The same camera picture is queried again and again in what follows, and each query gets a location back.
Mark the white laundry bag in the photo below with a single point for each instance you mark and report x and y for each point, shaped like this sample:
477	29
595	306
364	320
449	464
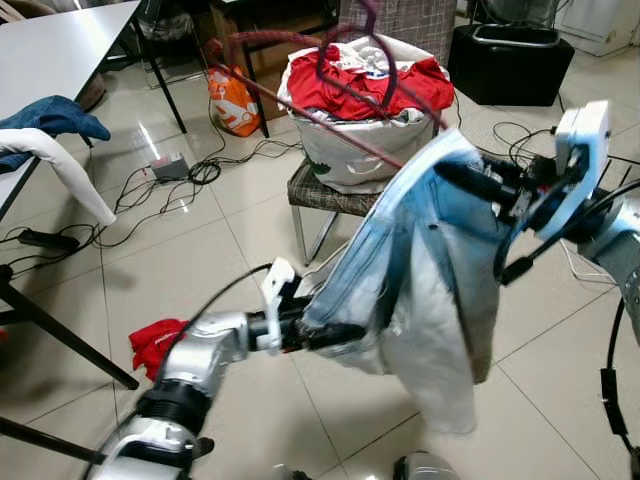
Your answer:
345	155

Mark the grey power box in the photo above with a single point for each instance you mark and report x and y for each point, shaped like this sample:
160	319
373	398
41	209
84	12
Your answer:
170	167

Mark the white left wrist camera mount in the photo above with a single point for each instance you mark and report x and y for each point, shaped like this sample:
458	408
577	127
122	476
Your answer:
275	290

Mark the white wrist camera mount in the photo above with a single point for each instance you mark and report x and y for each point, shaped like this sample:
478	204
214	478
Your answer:
582	150
275	290

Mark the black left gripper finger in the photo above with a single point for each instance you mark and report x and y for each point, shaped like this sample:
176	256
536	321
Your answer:
335	336

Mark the dark red plastic hanger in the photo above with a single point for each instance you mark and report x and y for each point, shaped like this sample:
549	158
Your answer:
300	110

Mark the white table black legs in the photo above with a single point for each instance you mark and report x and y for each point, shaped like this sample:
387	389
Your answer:
50	50

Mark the white low cabinet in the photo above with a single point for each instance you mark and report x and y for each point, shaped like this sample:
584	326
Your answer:
600	25

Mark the red crumpled cloth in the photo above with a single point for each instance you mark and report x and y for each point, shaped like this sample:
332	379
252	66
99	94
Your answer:
155	345

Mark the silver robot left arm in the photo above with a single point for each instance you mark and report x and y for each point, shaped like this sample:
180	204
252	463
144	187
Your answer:
200	360

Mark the black power strip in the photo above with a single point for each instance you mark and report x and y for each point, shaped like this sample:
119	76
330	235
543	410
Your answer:
45	240

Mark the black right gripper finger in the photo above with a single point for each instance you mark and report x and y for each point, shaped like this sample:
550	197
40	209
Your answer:
470	182

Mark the orange white bag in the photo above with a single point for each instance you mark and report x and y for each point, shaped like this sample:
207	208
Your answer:
232	105

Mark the black square bin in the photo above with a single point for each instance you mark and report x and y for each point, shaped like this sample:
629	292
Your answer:
510	70

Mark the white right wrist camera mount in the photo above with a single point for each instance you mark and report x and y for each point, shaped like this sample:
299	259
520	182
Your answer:
582	150

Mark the plaid cushion metal chair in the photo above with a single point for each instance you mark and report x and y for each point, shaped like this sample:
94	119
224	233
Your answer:
325	195

